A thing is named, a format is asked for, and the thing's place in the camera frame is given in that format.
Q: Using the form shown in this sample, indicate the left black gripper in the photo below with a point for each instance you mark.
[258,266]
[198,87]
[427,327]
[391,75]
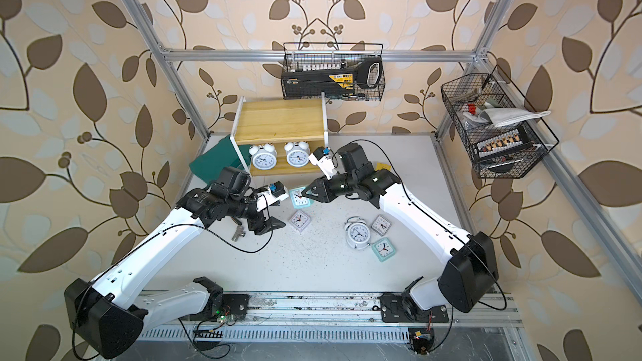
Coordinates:
[258,225]

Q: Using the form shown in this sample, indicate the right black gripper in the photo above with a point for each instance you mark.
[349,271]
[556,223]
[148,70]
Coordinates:
[324,189]

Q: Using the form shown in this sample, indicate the teal square alarm clock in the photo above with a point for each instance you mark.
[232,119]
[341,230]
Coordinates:
[383,249]
[298,199]

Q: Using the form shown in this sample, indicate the white twin-bell alarm clock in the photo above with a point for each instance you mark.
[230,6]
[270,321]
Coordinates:
[263,157]
[297,153]

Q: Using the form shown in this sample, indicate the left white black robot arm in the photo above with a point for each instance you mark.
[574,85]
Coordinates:
[109,313]

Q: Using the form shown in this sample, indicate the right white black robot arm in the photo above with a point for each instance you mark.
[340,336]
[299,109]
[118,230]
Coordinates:
[468,261]

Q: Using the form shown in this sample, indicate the lilac square alarm clock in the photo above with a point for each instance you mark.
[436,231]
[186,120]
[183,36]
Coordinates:
[300,220]

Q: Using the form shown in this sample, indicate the grey square alarm clock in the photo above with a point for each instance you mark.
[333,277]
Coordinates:
[380,225]

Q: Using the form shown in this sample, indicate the large white twin-bell clock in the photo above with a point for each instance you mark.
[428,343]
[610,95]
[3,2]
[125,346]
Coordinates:
[358,234]

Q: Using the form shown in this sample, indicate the yellow cube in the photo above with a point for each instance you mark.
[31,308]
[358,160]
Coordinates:
[383,166]

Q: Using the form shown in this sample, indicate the black yellow box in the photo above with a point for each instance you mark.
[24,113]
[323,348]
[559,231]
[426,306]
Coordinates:
[312,83]

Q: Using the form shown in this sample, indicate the white paper booklet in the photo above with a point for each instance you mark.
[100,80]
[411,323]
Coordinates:
[503,117]

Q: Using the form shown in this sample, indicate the paint tube set box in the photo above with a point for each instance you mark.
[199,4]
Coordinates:
[507,143]

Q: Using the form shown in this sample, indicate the orange handled pliers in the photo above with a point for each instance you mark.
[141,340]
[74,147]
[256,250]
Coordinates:
[239,232]

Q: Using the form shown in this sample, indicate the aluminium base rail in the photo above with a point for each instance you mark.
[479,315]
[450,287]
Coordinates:
[366,308]

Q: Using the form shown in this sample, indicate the black wire basket back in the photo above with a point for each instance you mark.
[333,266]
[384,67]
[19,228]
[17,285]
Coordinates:
[306,55]

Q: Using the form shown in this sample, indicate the black wire basket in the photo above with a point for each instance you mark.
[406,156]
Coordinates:
[467,96]
[306,55]

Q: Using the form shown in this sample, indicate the black handled tool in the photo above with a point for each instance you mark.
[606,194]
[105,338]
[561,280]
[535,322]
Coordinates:
[368,73]

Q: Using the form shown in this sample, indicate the black wire basket right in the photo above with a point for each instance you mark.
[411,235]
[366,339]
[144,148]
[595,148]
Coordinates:
[467,96]

